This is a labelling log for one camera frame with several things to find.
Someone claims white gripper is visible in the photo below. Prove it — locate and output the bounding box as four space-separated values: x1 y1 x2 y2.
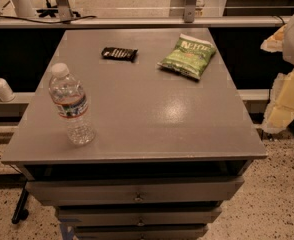
260 15 294 134

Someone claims clear plastic water bottle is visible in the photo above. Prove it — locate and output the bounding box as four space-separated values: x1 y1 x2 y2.
49 63 95 145

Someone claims dark rxbar chocolate wrapper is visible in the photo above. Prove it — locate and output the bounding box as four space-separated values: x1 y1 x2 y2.
101 47 138 61

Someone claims white pump dispenser bottle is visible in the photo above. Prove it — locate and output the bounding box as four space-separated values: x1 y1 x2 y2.
0 78 15 102

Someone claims green chip bag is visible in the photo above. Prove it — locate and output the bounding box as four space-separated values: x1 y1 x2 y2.
158 34 216 80

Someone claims grey top drawer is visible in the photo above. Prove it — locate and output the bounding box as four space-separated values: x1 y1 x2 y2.
26 176 244 206

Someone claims grey drawer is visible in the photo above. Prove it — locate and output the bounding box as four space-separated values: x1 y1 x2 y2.
57 203 221 226
75 224 208 240
26 176 244 206

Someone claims grey bottom drawer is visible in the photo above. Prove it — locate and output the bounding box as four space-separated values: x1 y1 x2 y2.
75 224 208 240

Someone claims grey middle drawer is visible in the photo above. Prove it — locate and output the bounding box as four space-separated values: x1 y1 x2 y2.
57 203 221 226

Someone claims black caster leg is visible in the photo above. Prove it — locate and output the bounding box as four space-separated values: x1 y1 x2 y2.
11 188 29 224

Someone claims metal frame rail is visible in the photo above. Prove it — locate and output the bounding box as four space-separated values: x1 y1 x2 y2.
0 16 290 29

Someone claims black cable on rail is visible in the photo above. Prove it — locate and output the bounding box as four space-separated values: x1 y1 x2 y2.
0 7 98 25

